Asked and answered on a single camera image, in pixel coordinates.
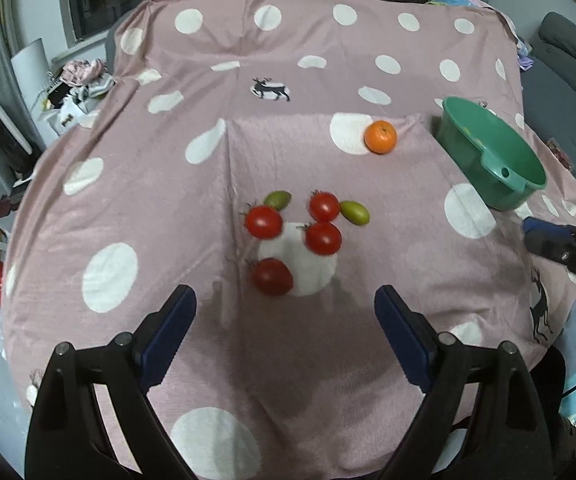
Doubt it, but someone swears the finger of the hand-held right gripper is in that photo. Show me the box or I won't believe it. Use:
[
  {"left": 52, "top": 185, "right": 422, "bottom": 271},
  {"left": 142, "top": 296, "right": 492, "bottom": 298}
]
[
  {"left": 522, "top": 216, "right": 576, "bottom": 256},
  {"left": 524, "top": 231, "right": 576, "bottom": 281}
]

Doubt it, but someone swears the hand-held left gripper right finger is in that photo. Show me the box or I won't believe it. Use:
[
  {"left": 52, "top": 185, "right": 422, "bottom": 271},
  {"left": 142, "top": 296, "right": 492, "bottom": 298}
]
[{"left": 374, "top": 284, "right": 555, "bottom": 480}]

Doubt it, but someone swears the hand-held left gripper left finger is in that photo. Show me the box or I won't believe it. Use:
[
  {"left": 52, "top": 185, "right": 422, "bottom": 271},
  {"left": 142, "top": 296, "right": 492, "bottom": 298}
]
[{"left": 25, "top": 284, "right": 199, "bottom": 480}]

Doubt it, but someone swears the green plastic basin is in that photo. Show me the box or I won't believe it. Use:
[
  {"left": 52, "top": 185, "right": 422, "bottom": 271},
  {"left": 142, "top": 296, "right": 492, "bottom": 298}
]
[{"left": 435, "top": 96, "right": 548, "bottom": 212}]

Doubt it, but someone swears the red tomato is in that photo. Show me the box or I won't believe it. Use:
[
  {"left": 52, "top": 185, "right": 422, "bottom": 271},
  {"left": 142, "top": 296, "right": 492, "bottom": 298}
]
[
  {"left": 298, "top": 221, "right": 343, "bottom": 256},
  {"left": 308, "top": 189, "right": 341, "bottom": 223},
  {"left": 245, "top": 258, "right": 295, "bottom": 297},
  {"left": 240, "top": 201, "right": 285, "bottom": 240}
]

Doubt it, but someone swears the small green olive fruit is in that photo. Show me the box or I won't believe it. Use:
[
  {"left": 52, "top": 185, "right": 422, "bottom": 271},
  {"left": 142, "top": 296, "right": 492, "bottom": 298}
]
[
  {"left": 264, "top": 190, "right": 293, "bottom": 211},
  {"left": 340, "top": 200, "right": 371, "bottom": 225}
]

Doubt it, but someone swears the red patterned pouch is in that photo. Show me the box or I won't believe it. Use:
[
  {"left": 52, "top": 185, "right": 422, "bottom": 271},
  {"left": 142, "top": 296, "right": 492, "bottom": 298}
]
[{"left": 548, "top": 140, "right": 574, "bottom": 171}]

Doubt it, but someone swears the light blue sheet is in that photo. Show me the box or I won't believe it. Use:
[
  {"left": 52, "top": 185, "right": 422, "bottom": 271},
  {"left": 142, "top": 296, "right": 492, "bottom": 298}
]
[{"left": 550, "top": 305, "right": 576, "bottom": 426}]

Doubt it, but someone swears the grey sofa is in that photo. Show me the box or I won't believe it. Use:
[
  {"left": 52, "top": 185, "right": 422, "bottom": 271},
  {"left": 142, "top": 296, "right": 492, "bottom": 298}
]
[{"left": 518, "top": 10, "right": 576, "bottom": 231}]

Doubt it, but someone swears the purple cloth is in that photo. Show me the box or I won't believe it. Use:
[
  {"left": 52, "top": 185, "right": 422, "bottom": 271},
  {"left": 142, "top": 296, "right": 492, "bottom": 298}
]
[{"left": 515, "top": 35, "right": 536, "bottom": 73}]

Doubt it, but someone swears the pink polka dot blanket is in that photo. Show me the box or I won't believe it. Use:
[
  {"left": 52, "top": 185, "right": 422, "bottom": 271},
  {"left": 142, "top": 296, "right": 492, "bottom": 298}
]
[{"left": 0, "top": 0, "right": 576, "bottom": 480}]

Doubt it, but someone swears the orange mandarin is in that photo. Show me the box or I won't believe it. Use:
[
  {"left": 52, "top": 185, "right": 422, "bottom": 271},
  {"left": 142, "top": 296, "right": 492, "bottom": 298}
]
[{"left": 364, "top": 119, "right": 398, "bottom": 155}]

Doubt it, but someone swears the colourful cloth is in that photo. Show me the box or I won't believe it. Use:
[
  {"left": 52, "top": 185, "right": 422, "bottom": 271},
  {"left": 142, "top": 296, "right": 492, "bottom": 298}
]
[{"left": 428, "top": 0, "right": 494, "bottom": 10}]

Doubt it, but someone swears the white printed bag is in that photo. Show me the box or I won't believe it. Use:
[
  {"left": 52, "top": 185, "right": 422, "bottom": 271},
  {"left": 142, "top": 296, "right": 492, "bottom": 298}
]
[{"left": 42, "top": 85, "right": 113, "bottom": 136}]

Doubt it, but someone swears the pile of pink clothes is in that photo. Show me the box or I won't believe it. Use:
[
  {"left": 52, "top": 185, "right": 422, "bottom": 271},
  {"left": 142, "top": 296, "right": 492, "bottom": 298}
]
[{"left": 60, "top": 58, "right": 113, "bottom": 88}]

